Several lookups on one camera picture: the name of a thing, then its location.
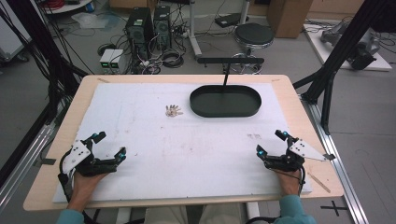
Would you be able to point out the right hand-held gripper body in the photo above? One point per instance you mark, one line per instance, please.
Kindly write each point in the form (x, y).
(303, 149)

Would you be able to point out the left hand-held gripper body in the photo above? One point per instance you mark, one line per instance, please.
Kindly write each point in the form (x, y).
(77, 154)

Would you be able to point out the black jewelry stand oval tray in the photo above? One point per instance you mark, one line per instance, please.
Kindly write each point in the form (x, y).
(224, 101)

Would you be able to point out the person's left hand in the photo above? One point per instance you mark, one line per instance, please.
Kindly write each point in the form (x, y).
(85, 185)

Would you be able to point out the person's right hand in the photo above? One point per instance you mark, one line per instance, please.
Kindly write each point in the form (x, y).
(289, 183)

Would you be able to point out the white table leg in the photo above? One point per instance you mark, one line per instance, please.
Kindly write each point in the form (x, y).
(124, 215)
(252, 211)

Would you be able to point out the white foam board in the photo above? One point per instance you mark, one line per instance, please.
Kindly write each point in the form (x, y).
(186, 155)

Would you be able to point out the person's right leg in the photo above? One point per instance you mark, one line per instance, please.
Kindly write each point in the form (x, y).
(222, 214)

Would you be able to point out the white power supply unit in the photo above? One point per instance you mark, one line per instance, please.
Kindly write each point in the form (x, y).
(117, 59)
(106, 59)

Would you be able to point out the white platform board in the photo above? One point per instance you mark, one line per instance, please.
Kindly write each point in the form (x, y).
(323, 51)

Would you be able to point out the black round stool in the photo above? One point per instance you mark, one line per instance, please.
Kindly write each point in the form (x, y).
(254, 34)

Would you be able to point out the large black computer tower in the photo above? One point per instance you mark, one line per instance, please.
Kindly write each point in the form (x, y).
(138, 29)

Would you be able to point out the clear plastic sheet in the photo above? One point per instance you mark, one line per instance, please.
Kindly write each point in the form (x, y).
(88, 20)

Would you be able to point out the cardboard box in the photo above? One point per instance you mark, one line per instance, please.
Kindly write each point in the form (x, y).
(289, 17)

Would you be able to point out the grey robot device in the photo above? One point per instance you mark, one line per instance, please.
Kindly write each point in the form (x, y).
(361, 46)

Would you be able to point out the flat black case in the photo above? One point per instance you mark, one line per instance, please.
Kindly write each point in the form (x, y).
(230, 20)

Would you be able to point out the slim black computer tower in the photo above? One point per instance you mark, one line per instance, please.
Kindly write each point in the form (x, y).
(162, 26)

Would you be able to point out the white cabinet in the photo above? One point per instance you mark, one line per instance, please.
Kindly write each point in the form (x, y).
(12, 37)

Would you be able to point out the round white table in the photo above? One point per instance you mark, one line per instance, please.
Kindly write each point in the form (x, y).
(71, 6)

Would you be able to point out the white desk leg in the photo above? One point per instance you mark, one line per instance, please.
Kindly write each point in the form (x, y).
(193, 31)

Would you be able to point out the aluminium rail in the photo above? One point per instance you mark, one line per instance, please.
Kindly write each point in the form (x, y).
(339, 168)
(25, 165)

